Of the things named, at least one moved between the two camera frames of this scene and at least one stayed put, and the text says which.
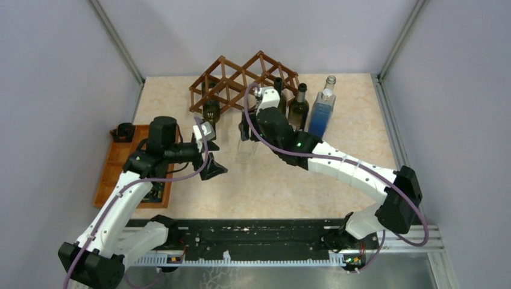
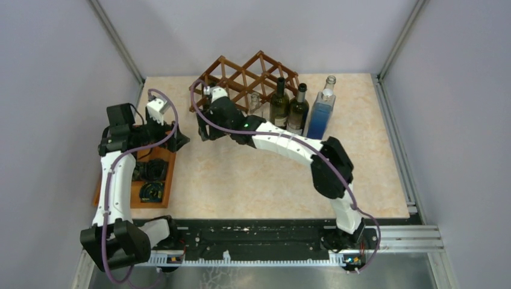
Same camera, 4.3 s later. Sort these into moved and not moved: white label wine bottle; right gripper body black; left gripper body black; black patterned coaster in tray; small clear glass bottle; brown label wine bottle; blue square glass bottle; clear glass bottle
Moved: left gripper body black; small clear glass bottle; right gripper body black
Not moved: black patterned coaster in tray; blue square glass bottle; clear glass bottle; brown label wine bottle; white label wine bottle
